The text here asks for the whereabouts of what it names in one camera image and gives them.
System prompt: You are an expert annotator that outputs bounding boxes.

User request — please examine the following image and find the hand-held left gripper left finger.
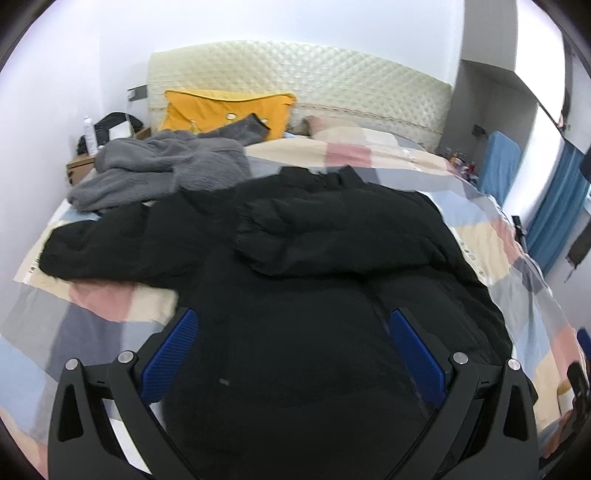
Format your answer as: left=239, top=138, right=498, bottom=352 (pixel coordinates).
left=47, top=307, right=218, bottom=480

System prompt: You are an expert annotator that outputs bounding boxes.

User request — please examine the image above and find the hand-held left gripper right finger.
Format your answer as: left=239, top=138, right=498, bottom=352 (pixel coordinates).
left=388, top=307, right=541, bottom=480

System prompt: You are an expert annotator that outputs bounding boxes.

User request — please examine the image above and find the black jacket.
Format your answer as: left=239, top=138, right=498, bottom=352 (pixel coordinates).
left=39, top=165, right=515, bottom=480

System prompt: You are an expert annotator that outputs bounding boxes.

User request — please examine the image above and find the pastel checked duvet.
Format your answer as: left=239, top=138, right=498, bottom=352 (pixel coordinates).
left=0, top=127, right=585, bottom=480

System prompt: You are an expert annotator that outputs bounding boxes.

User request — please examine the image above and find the blue curtain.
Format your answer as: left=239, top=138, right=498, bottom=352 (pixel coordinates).
left=526, top=143, right=591, bottom=275

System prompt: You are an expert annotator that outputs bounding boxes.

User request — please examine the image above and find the grey fleece garment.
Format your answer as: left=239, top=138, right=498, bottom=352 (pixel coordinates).
left=68, top=130, right=254, bottom=214

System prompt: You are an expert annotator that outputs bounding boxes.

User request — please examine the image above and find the row of small bottles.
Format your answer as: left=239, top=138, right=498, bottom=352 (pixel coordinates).
left=443, top=148, right=481, bottom=181

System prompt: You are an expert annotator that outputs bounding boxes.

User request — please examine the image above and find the wooden nightstand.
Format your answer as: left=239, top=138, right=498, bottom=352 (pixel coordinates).
left=66, top=127, right=152, bottom=186

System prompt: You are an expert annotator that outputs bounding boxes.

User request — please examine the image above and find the clear plastic bottle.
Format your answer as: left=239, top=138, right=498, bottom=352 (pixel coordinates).
left=83, top=117, right=99, bottom=155

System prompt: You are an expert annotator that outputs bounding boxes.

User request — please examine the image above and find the dark grey garment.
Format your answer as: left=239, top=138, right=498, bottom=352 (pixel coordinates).
left=198, top=113, right=270, bottom=145

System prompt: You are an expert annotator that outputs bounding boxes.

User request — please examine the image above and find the black bag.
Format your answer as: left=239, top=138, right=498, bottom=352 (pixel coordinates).
left=78, top=112, right=144, bottom=153

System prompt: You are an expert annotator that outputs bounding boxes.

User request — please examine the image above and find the pink pillow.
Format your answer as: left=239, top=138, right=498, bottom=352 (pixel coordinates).
left=302, top=115, right=365, bottom=139

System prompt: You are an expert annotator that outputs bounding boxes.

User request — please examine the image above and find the yellow pillow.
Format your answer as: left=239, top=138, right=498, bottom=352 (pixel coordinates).
left=158, top=90, right=296, bottom=139

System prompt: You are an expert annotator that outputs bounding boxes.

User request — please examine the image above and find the cream quilted headboard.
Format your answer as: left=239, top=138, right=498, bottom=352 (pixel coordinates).
left=147, top=41, right=453, bottom=153

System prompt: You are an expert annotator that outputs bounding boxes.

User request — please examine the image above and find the grey wardrobe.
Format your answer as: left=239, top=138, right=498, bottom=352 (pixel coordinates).
left=445, top=0, right=591, bottom=153

